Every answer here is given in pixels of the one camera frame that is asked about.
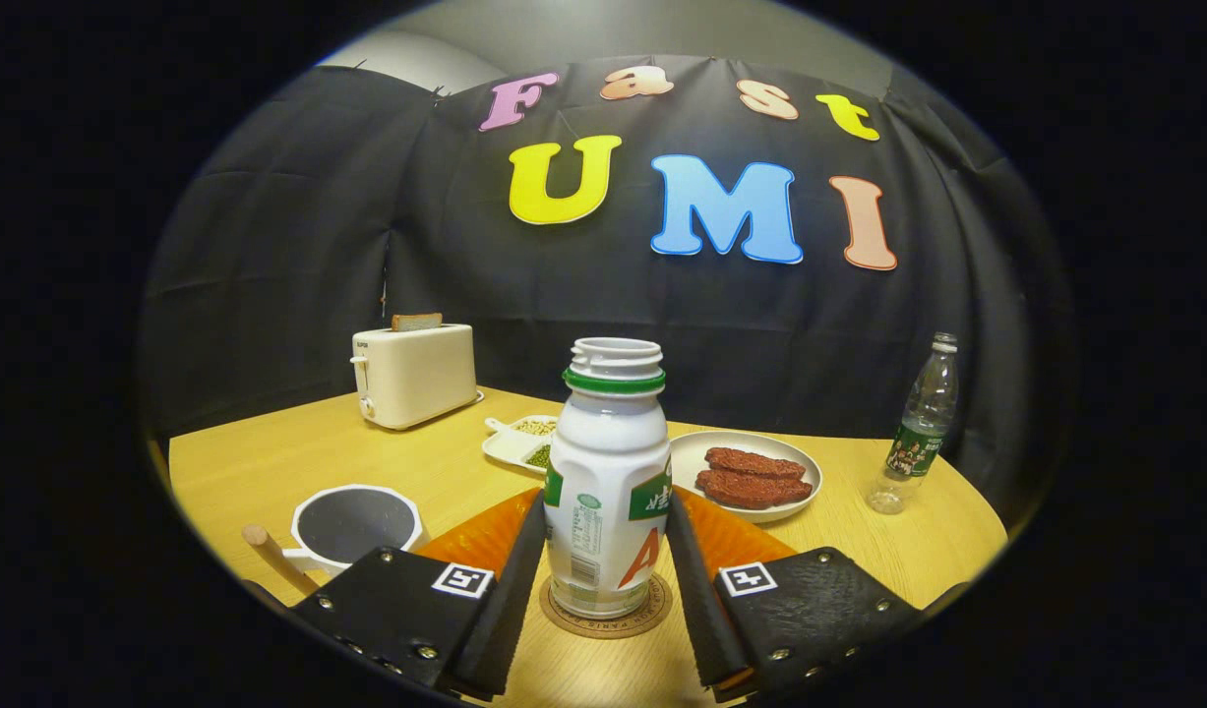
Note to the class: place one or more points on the white divided dish of beans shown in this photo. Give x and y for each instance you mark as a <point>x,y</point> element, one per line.
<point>510,447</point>

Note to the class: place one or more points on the white round plate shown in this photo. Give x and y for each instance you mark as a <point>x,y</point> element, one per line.
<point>687,457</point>

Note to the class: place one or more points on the cream toaster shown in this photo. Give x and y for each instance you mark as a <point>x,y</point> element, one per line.
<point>421,379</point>

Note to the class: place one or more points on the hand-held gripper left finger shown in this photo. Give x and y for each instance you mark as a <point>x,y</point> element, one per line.
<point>510,619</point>

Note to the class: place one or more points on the wooden table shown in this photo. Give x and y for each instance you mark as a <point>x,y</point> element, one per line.
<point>269,462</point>

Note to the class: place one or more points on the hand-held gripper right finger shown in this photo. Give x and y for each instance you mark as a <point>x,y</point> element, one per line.
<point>706,619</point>

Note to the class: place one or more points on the toast slice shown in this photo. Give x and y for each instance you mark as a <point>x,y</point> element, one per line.
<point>416,322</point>

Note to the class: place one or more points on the white juice bottle green label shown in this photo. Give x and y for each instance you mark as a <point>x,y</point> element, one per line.
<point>603,472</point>

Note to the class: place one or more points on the round wooden coaster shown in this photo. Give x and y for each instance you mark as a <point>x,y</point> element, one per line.
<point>605,629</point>

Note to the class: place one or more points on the reddish brown meat patty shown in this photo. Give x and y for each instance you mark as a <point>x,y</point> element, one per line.
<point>755,460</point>
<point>755,490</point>

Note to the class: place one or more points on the clear plastic water bottle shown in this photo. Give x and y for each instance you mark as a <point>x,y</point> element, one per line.
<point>920,423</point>

